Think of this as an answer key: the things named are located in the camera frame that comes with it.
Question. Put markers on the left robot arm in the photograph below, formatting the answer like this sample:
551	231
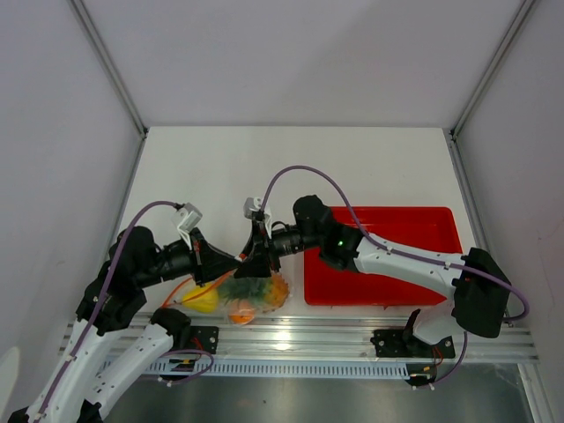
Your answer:
80	389

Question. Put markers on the red plastic tray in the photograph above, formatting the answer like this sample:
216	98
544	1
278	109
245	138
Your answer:
429	228

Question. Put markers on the white slotted cable duct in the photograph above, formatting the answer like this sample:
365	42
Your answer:
365	369

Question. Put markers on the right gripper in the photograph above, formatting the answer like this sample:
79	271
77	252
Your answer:
261	249

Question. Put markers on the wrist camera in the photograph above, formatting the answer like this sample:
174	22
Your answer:
185	220
255	205

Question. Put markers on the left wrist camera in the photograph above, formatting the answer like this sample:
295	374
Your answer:
185	220

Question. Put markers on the toy pineapple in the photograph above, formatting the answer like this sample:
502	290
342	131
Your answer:
265	294

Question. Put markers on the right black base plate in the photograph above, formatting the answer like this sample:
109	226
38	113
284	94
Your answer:
397	343

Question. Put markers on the yellow toy lemon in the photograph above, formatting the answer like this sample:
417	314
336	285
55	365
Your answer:
202	300

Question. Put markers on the clear zip top bag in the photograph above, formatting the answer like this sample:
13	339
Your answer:
173	300

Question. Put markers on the right aluminium corner post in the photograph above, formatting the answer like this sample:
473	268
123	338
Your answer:
500	54

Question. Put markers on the toy orange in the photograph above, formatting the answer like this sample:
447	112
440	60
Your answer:
242	316

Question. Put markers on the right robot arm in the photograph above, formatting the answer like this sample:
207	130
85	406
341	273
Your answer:
473	286

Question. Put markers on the aluminium mounting rail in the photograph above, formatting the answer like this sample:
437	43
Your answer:
345	339

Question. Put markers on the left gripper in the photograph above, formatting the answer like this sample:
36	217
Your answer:
208	263

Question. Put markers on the left aluminium corner post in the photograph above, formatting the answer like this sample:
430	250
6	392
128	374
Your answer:
107	63

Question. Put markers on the aluminium corner post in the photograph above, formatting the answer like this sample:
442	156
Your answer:
107	63
500	54

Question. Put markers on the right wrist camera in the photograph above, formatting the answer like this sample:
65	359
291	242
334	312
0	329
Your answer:
255	205

